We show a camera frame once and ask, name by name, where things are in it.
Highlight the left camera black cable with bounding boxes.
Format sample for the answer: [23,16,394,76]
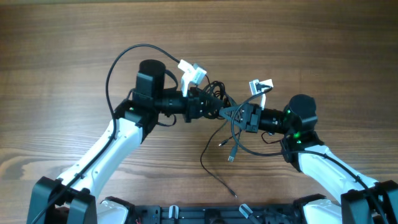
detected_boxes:
[30,44,181,224]

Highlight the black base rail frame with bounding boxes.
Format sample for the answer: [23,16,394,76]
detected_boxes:
[127,203,306,224]

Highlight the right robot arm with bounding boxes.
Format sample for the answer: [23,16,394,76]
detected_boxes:
[220,95,397,223]

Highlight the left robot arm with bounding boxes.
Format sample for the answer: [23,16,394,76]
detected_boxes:
[27,59,206,223]

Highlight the right camera black cable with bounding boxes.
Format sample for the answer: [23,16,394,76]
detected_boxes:
[230,83,389,224]

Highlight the black usb cable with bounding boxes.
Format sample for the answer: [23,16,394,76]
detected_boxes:
[199,80,242,199]

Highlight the camera black cable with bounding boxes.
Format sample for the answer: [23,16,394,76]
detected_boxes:
[230,83,389,224]
[30,44,181,224]

